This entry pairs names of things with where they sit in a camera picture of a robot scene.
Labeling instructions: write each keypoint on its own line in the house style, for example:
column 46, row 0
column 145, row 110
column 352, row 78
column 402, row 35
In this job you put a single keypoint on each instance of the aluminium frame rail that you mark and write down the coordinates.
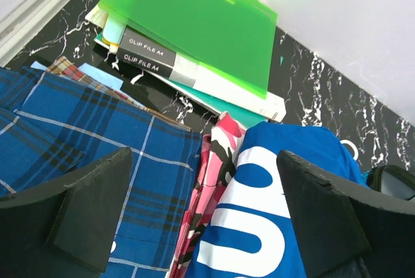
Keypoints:
column 35, row 2

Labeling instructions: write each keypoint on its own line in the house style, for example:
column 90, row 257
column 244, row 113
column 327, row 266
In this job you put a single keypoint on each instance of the pink camouflage shirt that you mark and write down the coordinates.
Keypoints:
column 219, row 152

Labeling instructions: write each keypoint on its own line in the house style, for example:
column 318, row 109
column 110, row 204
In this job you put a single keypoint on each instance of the blue shirt white letters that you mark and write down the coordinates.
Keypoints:
column 250, row 233

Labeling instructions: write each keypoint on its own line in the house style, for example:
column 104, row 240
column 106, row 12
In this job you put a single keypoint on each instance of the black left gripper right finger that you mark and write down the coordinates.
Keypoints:
column 343, row 228

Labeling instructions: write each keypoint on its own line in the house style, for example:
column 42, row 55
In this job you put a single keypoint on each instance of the teal folder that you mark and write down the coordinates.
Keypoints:
column 245, row 117

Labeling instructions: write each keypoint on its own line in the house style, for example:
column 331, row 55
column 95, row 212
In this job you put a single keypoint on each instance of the light blue shirt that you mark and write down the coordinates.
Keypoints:
column 97, row 74

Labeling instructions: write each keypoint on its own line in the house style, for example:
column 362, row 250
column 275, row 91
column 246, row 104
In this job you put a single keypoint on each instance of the blue plaid shirt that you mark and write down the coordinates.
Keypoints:
column 51, row 125

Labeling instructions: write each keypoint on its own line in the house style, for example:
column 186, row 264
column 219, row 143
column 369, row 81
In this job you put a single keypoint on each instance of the blue suitcase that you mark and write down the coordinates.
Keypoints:
column 391, row 180

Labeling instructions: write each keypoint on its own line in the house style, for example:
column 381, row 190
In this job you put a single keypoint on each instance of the white clip file folder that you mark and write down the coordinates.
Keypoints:
column 140, row 51

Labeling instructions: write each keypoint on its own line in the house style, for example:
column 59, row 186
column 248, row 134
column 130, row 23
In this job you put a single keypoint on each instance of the brown plaid shirt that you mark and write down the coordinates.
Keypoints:
column 64, row 68

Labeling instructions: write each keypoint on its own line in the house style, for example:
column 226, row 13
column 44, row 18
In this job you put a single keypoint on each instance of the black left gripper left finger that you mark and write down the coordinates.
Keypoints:
column 68, row 224

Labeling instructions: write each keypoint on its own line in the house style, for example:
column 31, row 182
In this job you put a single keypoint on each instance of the green plastic folder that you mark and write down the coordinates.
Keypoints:
column 233, row 38

